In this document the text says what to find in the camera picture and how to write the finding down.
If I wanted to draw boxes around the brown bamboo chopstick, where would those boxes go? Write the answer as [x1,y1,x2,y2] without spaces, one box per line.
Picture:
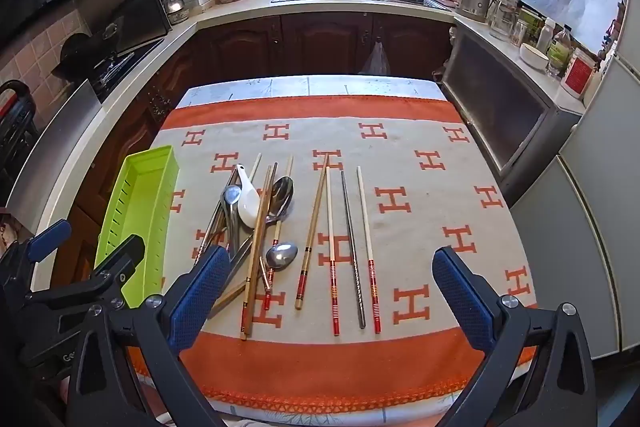
[207,164,274,320]
[240,161,279,340]

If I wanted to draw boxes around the bamboo chopstick red band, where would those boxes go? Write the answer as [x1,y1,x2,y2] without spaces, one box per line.
[295,156,329,311]

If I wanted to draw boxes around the white ceramic soup spoon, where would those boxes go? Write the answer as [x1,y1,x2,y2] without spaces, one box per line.
[236,164,260,229]

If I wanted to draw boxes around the steel fork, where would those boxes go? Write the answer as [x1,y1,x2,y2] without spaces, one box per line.
[194,170,236,261]

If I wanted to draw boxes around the large steel tablespoon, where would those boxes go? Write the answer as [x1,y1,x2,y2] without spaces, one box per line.
[224,175,295,287]

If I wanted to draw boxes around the stainless steel chopstick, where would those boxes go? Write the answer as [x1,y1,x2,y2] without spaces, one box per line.
[341,170,366,331]

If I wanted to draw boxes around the small steel spoon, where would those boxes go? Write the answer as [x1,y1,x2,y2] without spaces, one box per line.
[259,243,298,294]

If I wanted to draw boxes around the large steel ladle spoon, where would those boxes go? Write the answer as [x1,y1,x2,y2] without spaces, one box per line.
[221,184,241,259]

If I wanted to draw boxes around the green plastic utensil tray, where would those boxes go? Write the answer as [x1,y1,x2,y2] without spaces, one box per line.
[96,145,179,307]

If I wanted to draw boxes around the dark wooden chopstick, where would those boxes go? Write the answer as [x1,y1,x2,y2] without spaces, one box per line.
[194,153,262,260]

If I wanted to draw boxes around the pale chopstick red striped end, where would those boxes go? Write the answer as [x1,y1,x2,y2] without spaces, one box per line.
[262,155,294,311]

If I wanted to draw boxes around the black round pan rack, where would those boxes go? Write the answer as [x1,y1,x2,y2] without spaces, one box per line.
[1,79,39,196]

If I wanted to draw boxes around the orange beige H-pattern cloth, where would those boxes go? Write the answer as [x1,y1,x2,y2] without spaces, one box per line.
[156,95,536,425]

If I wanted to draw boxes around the red label container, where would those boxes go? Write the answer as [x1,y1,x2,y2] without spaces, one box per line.
[561,48,596,100]

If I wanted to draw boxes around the white bowl on counter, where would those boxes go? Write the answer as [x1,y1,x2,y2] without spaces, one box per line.
[518,43,549,72]

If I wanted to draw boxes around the white plastic bag on cabinet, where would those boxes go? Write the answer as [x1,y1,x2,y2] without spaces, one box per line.
[360,40,390,76]

